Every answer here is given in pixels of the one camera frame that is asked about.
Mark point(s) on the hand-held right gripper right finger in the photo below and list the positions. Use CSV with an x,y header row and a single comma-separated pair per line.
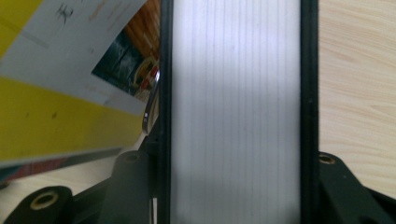
x,y
339,193

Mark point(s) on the blue book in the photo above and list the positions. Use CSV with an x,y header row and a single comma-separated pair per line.
x,y
4,174

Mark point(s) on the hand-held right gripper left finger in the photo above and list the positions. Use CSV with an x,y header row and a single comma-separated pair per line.
x,y
130,186

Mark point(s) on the red book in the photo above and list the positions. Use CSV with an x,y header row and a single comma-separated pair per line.
x,y
46,166

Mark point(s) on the yellow book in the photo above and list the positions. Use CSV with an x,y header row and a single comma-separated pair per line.
x,y
62,124

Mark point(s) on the black book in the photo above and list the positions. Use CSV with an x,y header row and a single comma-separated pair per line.
x,y
236,109

